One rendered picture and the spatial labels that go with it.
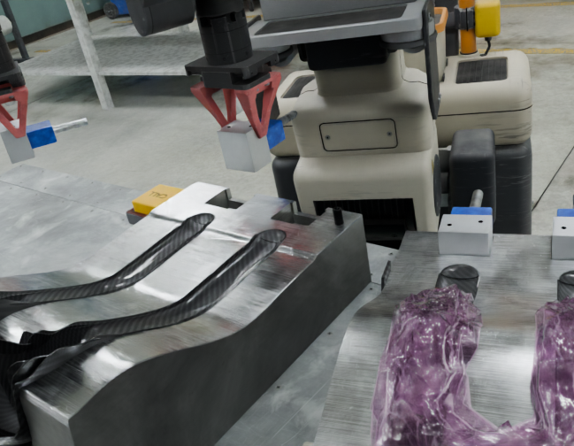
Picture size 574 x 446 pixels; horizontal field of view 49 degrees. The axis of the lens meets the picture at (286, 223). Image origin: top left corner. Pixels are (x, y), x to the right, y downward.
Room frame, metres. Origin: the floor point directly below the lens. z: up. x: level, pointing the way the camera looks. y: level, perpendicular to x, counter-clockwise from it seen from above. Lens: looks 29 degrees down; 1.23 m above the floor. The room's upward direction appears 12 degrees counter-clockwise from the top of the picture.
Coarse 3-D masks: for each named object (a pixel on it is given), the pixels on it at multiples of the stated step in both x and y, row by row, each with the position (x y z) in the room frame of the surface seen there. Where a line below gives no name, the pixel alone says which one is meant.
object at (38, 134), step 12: (12, 120) 1.01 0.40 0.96; (48, 120) 1.02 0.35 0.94; (84, 120) 1.02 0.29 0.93; (0, 132) 0.96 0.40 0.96; (36, 132) 0.98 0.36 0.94; (48, 132) 0.99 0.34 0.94; (60, 132) 1.01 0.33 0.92; (12, 144) 0.96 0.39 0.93; (24, 144) 0.97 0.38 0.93; (36, 144) 0.98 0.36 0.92; (12, 156) 0.96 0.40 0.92; (24, 156) 0.97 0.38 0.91
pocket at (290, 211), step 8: (288, 208) 0.66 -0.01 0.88; (296, 208) 0.66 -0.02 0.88; (272, 216) 0.64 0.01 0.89; (280, 216) 0.65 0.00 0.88; (288, 216) 0.66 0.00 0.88; (296, 216) 0.66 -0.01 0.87; (304, 216) 0.65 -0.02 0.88; (312, 216) 0.65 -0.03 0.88; (296, 224) 0.66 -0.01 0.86; (304, 224) 0.65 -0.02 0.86
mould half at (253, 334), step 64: (192, 192) 0.75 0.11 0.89; (128, 256) 0.63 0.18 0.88; (192, 256) 0.60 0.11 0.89; (320, 256) 0.54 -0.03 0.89; (0, 320) 0.47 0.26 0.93; (64, 320) 0.46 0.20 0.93; (192, 320) 0.47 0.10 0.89; (256, 320) 0.47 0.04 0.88; (320, 320) 0.53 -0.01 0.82; (64, 384) 0.37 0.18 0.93; (128, 384) 0.37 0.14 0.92; (192, 384) 0.41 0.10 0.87; (256, 384) 0.45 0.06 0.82
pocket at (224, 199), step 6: (222, 192) 0.73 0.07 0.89; (228, 192) 0.74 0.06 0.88; (210, 198) 0.72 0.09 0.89; (216, 198) 0.72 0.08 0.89; (222, 198) 0.73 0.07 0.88; (228, 198) 0.74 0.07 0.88; (234, 198) 0.73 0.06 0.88; (210, 204) 0.72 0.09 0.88; (216, 204) 0.72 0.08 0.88; (222, 204) 0.73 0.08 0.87; (228, 204) 0.74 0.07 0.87; (234, 204) 0.73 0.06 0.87; (240, 204) 0.72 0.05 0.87; (234, 210) 0.73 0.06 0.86
